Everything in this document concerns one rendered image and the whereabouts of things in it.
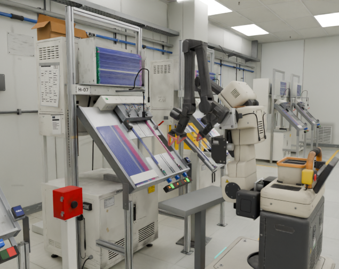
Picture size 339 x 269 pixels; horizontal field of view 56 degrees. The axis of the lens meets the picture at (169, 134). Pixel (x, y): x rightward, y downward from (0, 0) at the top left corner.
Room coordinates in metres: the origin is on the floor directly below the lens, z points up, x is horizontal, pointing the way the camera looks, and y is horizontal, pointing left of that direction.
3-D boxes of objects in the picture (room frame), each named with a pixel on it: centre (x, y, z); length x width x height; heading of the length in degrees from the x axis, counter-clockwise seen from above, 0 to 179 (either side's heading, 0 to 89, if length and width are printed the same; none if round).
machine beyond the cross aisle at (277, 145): (6.75, -2.20, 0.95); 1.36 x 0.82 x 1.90; 56
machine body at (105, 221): (2.58, 0.56, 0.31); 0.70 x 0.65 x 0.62; 146
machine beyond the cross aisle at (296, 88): (7.95, -3.02, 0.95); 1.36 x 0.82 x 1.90; 56
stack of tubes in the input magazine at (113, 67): (2.56, 0.42, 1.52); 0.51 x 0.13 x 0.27; 146
